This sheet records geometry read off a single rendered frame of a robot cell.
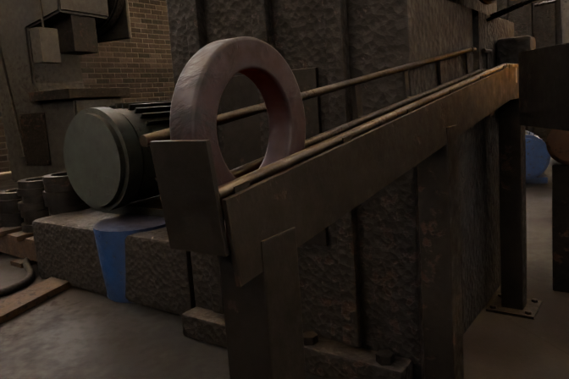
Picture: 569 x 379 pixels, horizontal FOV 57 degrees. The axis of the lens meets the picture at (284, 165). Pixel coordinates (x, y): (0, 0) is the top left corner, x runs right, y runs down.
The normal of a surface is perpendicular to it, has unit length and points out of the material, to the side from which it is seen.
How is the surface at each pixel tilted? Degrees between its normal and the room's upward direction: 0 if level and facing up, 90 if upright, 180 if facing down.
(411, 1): 90
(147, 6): 90
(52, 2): 90
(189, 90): 64
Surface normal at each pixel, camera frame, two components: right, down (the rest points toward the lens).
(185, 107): -0.58, -0.15
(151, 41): 0.81, 0.02
